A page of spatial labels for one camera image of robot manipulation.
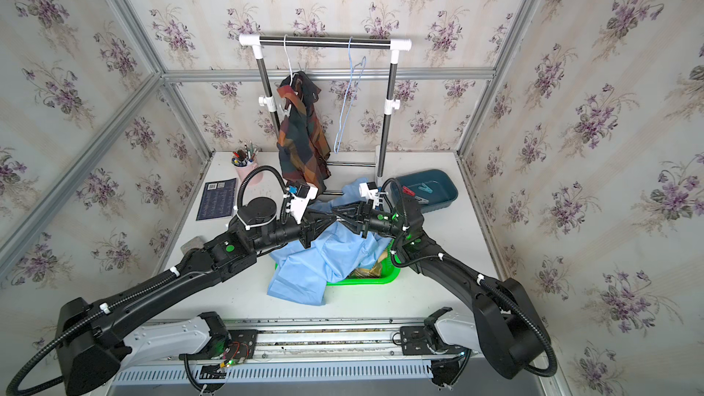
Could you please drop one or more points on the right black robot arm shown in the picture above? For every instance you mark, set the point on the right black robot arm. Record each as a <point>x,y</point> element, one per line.
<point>510,333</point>

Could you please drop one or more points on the pink pen cup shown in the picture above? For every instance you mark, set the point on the pink pen cup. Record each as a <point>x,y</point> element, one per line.
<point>245,160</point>

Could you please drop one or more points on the yellow plaid shirt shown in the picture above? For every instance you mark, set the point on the yellow plaid shirt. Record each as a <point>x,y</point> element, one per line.
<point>370,273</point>

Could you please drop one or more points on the green plastic basket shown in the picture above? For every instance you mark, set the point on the green plastic basket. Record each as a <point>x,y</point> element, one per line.
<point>385,275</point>

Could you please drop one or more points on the metal clothes rack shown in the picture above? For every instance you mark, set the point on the metal clothes rack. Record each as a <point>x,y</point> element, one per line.
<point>394,46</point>

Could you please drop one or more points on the dark blue booklet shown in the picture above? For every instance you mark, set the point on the dark blue booklet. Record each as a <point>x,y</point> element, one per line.
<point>217,200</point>

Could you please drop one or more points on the dark plaid shirt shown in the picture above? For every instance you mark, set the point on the dark plaid shirt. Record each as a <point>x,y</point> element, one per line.
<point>302,144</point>

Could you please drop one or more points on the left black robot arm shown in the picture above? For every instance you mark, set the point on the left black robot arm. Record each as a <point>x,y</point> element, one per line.
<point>91,345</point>

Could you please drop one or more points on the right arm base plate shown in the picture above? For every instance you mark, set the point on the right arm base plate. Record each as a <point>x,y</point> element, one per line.
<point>419,341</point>

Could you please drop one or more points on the light blue shirt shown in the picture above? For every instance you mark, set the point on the light blue shirt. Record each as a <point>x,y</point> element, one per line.
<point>335,237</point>

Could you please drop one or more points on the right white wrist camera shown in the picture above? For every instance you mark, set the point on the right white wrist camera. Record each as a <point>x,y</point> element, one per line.
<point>371,193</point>

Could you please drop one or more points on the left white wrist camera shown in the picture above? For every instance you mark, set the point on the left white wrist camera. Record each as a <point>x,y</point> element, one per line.
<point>298,197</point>

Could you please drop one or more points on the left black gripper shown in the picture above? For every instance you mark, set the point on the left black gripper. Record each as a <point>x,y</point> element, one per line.
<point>312,219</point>

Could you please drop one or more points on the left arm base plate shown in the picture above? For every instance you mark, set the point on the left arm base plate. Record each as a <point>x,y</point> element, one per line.
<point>229,350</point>

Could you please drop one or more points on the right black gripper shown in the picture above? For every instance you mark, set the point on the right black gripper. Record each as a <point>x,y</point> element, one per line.
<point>363,211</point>

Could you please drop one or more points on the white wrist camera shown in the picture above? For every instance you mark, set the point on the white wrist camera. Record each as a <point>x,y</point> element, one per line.
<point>298,197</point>
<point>371,193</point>

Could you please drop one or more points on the white clothespin on dark shirt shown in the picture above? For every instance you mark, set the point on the white clothespin on dark shirt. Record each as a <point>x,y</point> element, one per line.
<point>286,107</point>

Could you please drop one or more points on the grey sponge block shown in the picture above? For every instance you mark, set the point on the grey sponge block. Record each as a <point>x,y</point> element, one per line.
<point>194,243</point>

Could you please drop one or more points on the white hanger of dark shirt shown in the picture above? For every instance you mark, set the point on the white hanger of dark shirt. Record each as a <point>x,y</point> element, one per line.
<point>292,71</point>

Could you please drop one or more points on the dark teal plastic bin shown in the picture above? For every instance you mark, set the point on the dark teal plastic bin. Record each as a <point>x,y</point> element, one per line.
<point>435,181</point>

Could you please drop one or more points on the light blue wire hanger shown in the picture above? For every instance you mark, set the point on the light blue wire hanger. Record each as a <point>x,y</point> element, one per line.
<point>356,71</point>

